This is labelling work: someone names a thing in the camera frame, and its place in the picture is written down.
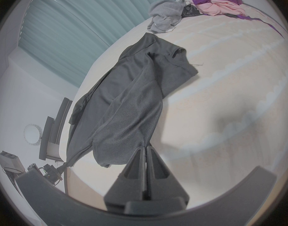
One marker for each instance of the black chest of drawers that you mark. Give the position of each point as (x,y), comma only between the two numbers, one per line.
(62,116)

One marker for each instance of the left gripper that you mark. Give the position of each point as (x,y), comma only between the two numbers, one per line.
(56,173)

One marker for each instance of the black long-sleeved top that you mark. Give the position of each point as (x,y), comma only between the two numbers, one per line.
(129,98)

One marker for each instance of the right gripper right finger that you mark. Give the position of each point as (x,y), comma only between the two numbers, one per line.
(161,182)

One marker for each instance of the bed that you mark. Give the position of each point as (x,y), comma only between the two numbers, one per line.
(217,90)

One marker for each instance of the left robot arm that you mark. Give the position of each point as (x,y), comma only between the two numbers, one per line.
(10,159)

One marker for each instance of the small black garment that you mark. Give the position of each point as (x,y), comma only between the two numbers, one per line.
(191,11)

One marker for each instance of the pink garment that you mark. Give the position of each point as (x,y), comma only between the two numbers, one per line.
(217,9)

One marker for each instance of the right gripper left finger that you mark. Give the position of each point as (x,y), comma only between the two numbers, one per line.
(132,182)

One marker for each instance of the blue-green curtain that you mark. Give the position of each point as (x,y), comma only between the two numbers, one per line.
(56,43)
(115,10)

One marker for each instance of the round white-framed mirror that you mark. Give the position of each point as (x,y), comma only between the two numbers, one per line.
(32,134)

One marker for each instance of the grey garment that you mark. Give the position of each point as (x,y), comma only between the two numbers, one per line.
(166,14)

